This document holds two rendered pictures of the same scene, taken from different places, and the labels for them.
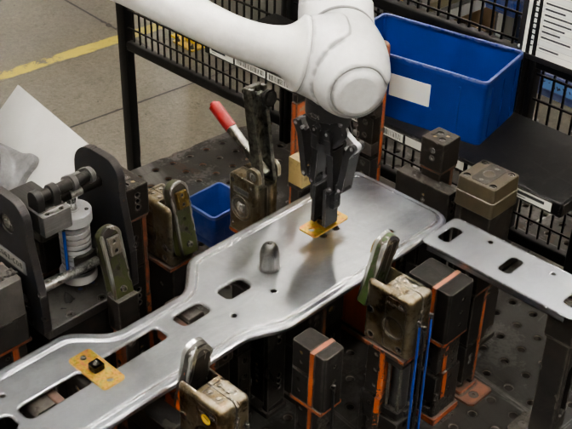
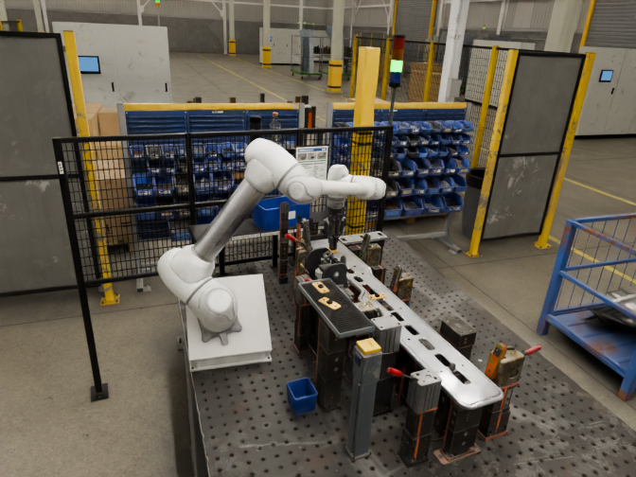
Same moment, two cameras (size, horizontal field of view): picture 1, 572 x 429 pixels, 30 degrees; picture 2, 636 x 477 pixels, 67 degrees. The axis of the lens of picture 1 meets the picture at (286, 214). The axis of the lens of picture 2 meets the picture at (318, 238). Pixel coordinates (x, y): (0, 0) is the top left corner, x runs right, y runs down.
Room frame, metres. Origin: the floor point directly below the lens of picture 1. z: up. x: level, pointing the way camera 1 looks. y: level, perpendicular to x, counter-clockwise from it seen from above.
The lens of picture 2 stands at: (0.67, 2.11, 2.08)
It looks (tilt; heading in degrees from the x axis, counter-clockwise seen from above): 23 degrees down; 292
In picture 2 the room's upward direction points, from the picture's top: 3 degrees clockwise
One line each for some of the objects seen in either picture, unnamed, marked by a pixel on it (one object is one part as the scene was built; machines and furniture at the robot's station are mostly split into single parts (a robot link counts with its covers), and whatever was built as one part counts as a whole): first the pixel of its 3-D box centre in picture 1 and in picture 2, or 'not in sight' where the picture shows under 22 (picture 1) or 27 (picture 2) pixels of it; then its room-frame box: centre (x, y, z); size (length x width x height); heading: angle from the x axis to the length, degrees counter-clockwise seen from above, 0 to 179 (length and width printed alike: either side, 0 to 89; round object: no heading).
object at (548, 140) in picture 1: (396, 100); (270, 225); (1.90, -0.21, 1.01); 0.90 x 0.22 x 0.03; 47
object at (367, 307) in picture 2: not in sight; (361, 344); (1.09, 0.48, 0.89); 0.13 x 0.11 x 0.38; 47
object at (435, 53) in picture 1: (429, 77); (281, 211); (1.85, -0.27, 1.09); 0.30 x 0.17 x 0.13; 57
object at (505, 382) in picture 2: not in sight; (497, 393); (0.55, 0.52, 0.88); 0.15 x 0.11 x 0.36; 47
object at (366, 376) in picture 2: not in sight; (362, 402); (0.98, 0.84, 0.92); 0.08 x 0.08 x 0.44; 47
